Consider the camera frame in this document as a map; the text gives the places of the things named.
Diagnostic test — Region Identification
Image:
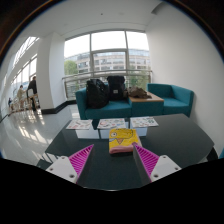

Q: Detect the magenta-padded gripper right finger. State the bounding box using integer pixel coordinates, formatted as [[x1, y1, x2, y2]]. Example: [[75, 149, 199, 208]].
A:
[[132, 143, 183, 187]]

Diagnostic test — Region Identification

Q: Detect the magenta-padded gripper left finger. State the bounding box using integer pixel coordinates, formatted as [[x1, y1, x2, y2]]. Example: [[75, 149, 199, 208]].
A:
[[45, 143, 95, 188]]

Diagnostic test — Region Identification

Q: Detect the orange yellow pink printed towel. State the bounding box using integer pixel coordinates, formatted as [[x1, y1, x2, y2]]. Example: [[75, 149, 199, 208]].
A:
[[108, 128, 143, 155]]

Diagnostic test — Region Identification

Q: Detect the white sticker sheet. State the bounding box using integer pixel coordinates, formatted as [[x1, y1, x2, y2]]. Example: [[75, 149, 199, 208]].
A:
[[96, 118, 127, 130], [65, 119, 94, 131], [129, 116, 160, 129]]

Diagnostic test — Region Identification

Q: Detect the teal sectional sofa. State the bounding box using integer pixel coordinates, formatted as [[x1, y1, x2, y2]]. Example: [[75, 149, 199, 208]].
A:
[[75, 83, 195, 120]]

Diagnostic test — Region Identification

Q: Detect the brown crumpled jacket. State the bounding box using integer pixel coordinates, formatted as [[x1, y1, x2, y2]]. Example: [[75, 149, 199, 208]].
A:
[[127, 86, 153, 100]]

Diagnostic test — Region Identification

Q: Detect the large black backpack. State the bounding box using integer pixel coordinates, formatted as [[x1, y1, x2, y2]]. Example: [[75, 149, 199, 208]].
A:
[[85, 78, 110, 109]]

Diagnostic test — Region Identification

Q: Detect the black backpack with label patch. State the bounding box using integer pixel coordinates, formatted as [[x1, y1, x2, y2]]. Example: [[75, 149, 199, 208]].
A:
[[106, 75, 127, 102]]

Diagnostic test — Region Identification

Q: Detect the group of white chairs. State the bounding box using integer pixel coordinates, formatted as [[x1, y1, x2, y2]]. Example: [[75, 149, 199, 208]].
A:
[[9, 87, 41, 113]]

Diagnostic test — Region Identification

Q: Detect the metal window railing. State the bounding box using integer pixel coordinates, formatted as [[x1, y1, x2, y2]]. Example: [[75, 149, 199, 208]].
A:
[[61, 69, 153, 98]]

